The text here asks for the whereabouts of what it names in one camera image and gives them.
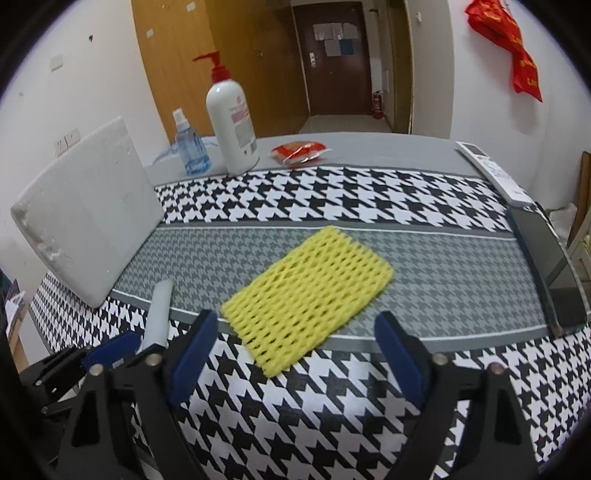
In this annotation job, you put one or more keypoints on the stack of papers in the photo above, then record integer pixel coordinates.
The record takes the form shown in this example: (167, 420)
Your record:
(13, 300)

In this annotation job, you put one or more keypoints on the white wall socket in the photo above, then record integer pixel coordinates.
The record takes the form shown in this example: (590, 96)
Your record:
(61, 146)
(74, 139)

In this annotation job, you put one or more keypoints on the black tablet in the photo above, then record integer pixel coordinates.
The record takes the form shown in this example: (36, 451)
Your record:
(549, 263)

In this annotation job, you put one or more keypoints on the grey photo sheet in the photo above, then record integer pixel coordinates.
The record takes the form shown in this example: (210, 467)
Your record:
(325, 31)

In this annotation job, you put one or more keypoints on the houndstooth patterned cloth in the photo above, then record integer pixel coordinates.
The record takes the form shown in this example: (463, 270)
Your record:
(323, 194)

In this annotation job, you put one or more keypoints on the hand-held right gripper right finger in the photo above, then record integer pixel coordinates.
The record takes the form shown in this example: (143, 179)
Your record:
(401, 360)

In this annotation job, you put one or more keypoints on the yellow foam net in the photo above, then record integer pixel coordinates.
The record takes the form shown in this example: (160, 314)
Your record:
(304, 295)

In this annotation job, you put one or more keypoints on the white wall box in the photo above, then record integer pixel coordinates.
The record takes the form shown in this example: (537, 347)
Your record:
(387, 79)

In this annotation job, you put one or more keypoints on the white pump lotion bottle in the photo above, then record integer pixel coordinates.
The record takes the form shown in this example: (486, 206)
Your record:
(231, 124)

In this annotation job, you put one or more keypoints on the red fire extinguisher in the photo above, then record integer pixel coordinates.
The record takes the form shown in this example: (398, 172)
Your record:
(377, 105)

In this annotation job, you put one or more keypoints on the white paper sheet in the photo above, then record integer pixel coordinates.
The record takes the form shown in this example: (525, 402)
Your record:
(349, 31)

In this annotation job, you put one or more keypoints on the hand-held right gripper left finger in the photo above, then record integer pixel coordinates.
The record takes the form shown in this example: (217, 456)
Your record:
(194, 357)

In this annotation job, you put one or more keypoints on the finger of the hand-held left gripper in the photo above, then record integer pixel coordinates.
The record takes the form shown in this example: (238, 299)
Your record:
(115, 348)

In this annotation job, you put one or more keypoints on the wooden wardrobe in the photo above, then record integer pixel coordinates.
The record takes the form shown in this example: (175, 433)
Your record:
(175, 69)

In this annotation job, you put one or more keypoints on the red snack packet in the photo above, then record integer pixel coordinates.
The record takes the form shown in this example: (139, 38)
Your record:
(300, 152)

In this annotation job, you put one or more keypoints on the pale grey foam tube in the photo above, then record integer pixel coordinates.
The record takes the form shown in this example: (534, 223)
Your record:
(159, 309)

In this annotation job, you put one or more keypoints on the white remote control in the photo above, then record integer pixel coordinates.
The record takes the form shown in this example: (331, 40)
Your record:
(494, 173)

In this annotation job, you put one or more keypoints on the dark brown door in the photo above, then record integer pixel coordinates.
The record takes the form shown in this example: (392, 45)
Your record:
(341, 83)

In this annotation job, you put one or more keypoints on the white foam box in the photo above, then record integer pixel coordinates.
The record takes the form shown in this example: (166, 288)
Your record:
(87, 207)

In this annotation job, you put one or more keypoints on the white wall switch plate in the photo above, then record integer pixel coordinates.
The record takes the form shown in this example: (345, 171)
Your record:
(56, 62)

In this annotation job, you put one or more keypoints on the blue notice sheet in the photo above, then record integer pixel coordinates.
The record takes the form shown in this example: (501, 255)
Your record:
(344, 47)

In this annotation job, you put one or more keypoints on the wooden side door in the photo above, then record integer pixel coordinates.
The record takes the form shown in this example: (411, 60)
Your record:
(400, 69)

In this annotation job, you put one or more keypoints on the blue spray bottle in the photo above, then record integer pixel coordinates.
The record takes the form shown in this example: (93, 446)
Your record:
(191, 152)

